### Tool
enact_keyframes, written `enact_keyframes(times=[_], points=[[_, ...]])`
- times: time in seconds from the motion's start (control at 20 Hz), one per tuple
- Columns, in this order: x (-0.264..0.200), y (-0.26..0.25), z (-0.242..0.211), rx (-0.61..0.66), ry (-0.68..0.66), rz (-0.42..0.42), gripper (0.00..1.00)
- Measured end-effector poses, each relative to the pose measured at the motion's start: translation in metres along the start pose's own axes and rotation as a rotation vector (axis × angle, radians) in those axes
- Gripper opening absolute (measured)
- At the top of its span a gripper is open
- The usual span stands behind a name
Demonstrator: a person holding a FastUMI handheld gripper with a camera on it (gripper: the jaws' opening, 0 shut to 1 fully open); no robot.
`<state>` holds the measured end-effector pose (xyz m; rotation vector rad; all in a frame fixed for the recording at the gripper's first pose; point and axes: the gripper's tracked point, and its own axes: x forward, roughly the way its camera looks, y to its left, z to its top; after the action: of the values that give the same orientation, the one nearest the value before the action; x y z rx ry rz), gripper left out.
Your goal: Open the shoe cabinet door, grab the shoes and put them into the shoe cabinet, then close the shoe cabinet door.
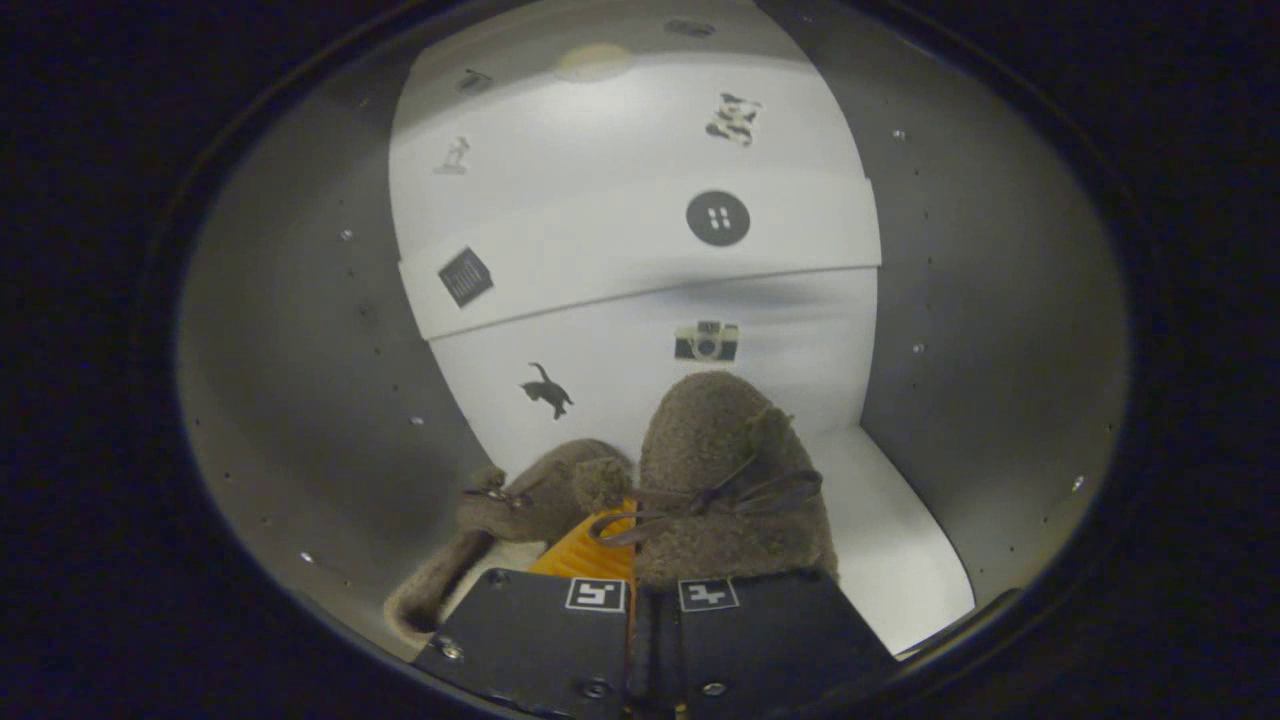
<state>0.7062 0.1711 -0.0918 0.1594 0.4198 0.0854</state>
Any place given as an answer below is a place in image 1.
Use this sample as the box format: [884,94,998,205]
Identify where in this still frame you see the brown fuzzy slipper shoe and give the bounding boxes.
[383,438,636,641]
[588,372,839,589]

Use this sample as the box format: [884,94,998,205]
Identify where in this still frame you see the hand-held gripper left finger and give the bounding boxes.
[413,498,641,720]

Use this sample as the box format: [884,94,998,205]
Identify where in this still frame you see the grey shoe cabinet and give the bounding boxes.
[178,0,1131,666]

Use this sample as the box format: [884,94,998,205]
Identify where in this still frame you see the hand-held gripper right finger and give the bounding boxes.
[638,568,899,720]

